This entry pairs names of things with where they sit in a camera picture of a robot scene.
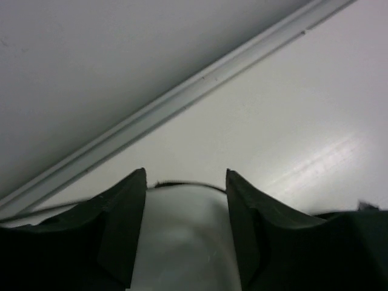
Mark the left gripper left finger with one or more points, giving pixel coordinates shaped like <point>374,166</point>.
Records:
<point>91,246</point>

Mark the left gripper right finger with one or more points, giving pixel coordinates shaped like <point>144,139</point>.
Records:
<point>280,248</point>

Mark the grey lined suitcase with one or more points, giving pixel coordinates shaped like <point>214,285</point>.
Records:
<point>185,242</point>

